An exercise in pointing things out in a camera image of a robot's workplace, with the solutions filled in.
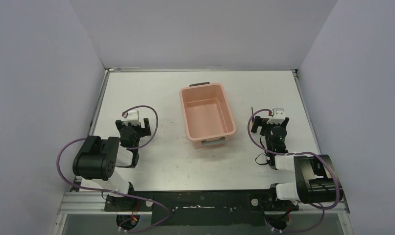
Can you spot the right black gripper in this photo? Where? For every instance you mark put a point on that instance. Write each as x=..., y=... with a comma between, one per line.
x=262, y=122

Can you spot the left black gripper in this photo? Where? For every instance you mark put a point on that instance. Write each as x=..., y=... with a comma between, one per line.
x=145, y=129

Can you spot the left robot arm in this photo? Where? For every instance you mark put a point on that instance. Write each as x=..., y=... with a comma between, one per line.
x=98, y=158

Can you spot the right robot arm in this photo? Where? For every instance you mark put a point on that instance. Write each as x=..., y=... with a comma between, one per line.
x=315, y=182

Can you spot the pink plastic bin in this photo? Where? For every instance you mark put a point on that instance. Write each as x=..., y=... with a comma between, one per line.
x=207, y=115

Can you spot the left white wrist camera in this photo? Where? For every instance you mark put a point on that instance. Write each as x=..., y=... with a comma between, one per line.
x=131, y=116

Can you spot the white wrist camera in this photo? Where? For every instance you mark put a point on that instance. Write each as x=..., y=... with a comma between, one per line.
x=131, y=116
x=277, y=117

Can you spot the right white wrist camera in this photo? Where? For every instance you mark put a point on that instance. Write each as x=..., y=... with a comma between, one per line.
x=277, y=117

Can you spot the aluminium front rail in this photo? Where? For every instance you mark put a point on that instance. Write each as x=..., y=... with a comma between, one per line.
x=89, y=203

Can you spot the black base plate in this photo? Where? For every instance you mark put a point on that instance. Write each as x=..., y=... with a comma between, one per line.
x=255, y=207

